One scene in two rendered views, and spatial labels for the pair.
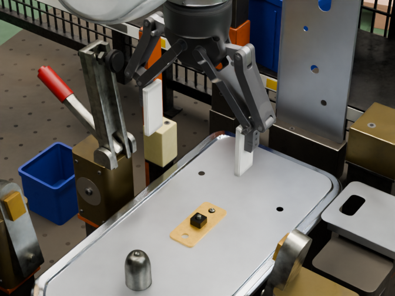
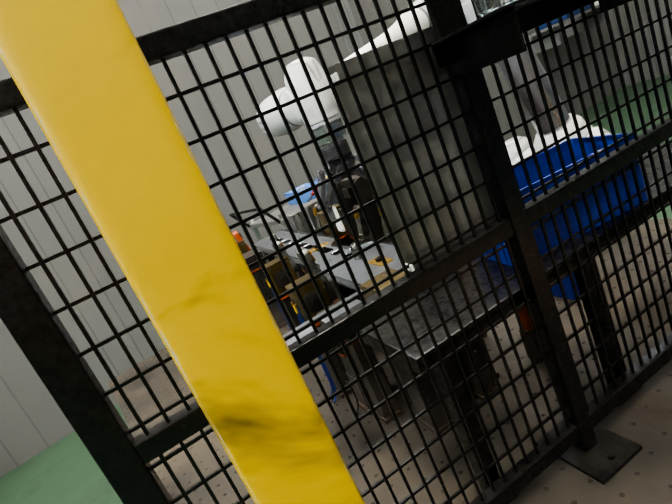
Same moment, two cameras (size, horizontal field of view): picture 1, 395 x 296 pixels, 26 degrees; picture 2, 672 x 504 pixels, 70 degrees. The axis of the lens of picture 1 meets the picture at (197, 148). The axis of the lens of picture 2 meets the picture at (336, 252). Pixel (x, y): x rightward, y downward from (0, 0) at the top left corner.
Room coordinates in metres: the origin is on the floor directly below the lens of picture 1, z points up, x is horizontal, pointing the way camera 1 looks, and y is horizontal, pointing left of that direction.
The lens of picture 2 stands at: (1.45, -1.07, 1.39)
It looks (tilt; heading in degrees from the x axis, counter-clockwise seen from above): 15 degrees down; 125
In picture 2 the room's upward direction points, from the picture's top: 24 degrees counter-clockwise
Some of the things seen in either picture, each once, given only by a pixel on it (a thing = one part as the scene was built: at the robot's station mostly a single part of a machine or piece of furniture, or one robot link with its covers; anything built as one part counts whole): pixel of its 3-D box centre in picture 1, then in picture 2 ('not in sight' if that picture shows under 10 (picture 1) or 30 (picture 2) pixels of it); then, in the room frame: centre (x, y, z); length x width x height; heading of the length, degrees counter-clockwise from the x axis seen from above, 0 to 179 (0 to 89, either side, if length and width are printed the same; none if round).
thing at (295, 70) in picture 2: not in sight; (307, 92); (0.82, 0.00, 1.47); 0.13 x 0.11 x 0.16; 159
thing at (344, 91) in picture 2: not in sight; (435, 148); (1.22, -0.41, 1.30); 0.23 x 0.02 x 0.31; 54
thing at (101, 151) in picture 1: (103, 157); not in sight; (0.90, 0.12, 1.06); 0.03 x 0.01 x 0.03; 54
